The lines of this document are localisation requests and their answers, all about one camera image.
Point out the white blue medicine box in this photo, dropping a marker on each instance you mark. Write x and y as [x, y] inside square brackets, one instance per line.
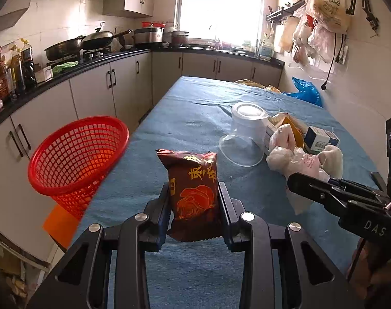
[322, 138]

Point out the white countertop box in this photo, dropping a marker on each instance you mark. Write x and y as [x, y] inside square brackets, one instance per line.
[43, 74]

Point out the wok with steel lid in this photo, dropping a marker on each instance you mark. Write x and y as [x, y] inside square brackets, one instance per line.
[97, 38]

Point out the red plastic basket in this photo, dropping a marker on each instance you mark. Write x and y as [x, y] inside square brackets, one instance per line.
[71, 157]

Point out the gas stove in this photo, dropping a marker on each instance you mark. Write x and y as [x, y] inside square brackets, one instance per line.
[92, 54]

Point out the red lid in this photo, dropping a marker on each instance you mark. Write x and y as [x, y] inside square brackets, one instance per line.
[153, 24]

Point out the grey lower kitchen cabinets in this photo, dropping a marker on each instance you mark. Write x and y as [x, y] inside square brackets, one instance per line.
[92, 93]

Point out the green cloth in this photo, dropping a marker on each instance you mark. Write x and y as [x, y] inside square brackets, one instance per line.
[65, 67]

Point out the pinkish crumpled plastic bag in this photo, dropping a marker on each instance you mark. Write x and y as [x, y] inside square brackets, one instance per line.
[282, 138]

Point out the dark cooking pot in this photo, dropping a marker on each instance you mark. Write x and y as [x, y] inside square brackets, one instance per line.
[180, 38]

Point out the brown snack packet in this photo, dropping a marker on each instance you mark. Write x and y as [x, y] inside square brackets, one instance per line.
[192, 193]

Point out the orange cardboard box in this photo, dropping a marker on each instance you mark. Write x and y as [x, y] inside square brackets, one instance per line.
[293, 128]

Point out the white snack packet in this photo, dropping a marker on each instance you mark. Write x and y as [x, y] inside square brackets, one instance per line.
[292, 164]

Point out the steel rice cooker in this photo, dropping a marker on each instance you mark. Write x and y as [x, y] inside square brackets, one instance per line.
[148, 37]

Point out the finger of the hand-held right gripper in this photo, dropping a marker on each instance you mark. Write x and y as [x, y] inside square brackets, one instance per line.
[353, 184]
[311, 190]

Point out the blue plastic bag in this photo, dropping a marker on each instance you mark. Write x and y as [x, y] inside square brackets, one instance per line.
[306, 90]

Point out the small white box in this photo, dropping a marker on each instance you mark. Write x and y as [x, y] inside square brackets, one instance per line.
[271, 132]

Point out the kitchen window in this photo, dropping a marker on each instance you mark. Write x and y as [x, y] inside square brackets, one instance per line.
[221, 9]

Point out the blue tablecloth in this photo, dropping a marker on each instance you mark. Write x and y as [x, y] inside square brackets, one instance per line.
[195, 109]

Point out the white crumpled wrapper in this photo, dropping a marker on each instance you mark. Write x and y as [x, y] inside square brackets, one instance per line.
[332, 159]

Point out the clear plastic cup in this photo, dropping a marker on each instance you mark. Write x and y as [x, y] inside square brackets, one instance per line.
[243, 135]

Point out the row of condiment bottles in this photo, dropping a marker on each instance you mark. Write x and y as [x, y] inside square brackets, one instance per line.
[13, 70]

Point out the yellow plastic bag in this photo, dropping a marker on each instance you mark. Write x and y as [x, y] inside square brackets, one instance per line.
[250, 83]

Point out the person's right hand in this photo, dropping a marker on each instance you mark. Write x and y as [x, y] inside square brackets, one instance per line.
[369, 280]

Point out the black open wok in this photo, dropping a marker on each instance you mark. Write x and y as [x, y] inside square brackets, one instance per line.
[63, 49]

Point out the metal wall rack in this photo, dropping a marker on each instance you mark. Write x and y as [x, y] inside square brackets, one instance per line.
[285, 10]

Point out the bunch of hanging plastic bags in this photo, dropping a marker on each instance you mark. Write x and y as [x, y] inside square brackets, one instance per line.
[324, 16]

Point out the teal dish container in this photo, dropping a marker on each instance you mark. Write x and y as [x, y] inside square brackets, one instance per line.
[266, 49]

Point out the black kitchen countertop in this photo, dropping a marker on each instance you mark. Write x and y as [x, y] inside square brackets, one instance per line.
[95, 61]

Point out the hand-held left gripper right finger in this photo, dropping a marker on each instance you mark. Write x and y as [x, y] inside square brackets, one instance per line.
[226, 214]

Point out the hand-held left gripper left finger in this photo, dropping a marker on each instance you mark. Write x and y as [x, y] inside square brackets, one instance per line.
[161, 214]

